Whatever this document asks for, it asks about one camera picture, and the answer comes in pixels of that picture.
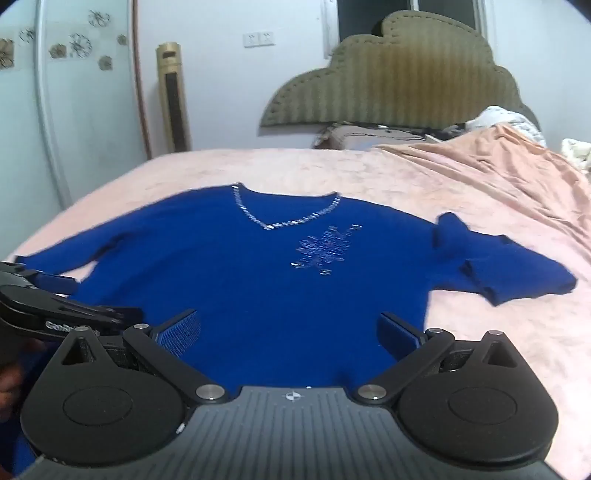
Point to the person's left hand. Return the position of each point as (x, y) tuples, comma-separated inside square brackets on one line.
[(9, 385)]

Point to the white crumpled cloth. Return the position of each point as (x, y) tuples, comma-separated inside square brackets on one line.
[(503, 117)]

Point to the olive padded headboard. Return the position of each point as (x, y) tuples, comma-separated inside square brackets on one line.
[(406, 78)]

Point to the dark window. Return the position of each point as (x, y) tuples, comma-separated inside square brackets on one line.
[(364, 21)]

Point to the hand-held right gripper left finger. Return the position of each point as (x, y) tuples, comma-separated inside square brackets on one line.
[(180, 334)]

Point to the pink bed blanket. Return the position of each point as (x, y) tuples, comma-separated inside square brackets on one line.
[(351, 175)]

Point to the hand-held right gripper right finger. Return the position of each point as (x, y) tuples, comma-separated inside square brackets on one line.
[(397, 337)]

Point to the cream crumpled cloth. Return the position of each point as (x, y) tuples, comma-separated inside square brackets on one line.
[(577, 152)]

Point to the copper wall pipe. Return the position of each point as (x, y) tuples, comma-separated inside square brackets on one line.
[(141, 83)]

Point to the gold tower air conditioner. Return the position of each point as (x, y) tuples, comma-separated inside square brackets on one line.
[(174, 101)]

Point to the white wall socket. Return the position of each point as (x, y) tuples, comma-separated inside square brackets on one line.
[(258, 39)]

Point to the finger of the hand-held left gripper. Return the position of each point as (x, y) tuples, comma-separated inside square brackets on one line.
[(106, 317), (51, 282)]

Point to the white wardrobe with flower decals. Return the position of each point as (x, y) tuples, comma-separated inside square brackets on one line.
[(69, 120)]

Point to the blue beaded sweater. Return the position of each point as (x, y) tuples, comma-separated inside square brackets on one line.
[(231, 277)]

